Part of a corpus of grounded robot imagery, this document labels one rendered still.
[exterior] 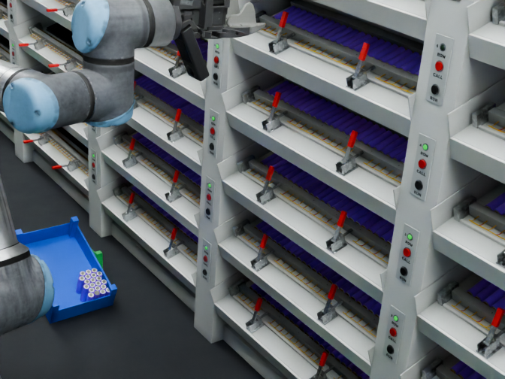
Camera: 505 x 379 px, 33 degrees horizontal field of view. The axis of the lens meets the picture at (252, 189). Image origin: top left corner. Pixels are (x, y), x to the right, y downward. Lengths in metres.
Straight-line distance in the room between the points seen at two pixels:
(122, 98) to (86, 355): 1.04
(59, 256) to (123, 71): 1.25
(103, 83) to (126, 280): 1.29
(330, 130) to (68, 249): 1.10
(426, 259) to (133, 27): 0.69
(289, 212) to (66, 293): 0.85
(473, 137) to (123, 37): 0.63
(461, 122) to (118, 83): 0.61
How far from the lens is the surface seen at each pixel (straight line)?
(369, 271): 1.80
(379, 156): 1.77
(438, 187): 1.57
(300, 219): 1.97
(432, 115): 1.55
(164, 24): 1.51
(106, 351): 2.38
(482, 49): 1.47
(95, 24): 1.46
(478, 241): 1.58
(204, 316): 2.41
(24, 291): 1.94
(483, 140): 1.52
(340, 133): 1.86
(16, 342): 2.44
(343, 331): 1.93
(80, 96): 1.45
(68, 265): 2.64
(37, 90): 1.41
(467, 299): 1.69
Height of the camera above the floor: 1.41
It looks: 25 degrees down
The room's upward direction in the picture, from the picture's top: 5 degrees clockwise
